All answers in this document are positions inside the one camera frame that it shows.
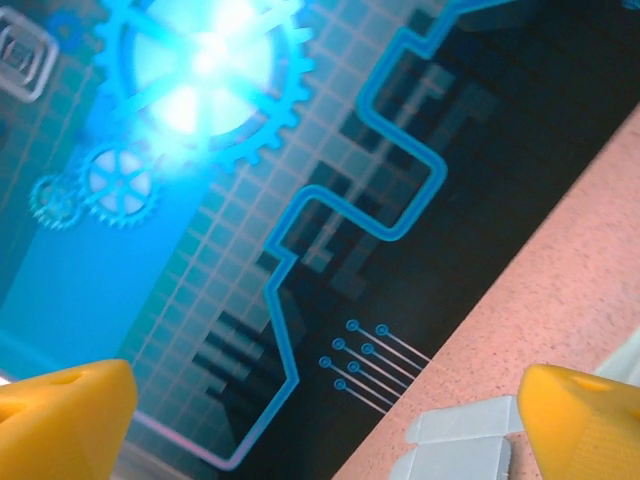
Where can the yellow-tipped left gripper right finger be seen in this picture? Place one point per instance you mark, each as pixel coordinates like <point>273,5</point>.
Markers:
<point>585,435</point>

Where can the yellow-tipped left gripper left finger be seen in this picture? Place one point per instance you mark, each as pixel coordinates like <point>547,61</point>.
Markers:
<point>60,425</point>

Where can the light blue paper box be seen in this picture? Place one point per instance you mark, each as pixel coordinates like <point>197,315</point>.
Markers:
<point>460,435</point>

